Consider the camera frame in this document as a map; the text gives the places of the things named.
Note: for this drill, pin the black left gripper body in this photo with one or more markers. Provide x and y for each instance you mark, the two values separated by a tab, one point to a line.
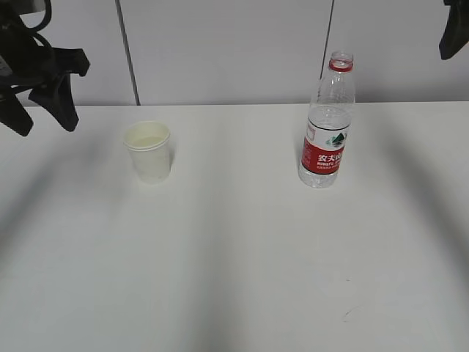
27	58

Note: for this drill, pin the Nongfu Spring water bottle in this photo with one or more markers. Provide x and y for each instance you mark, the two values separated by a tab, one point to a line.
328	123

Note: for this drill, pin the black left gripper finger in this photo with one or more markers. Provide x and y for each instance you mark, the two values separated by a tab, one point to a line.
55	94
13	114

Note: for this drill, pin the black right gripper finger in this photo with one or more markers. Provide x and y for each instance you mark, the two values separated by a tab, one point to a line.
455	35

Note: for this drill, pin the white paper cup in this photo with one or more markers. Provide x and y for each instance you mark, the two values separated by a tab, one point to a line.
148	145

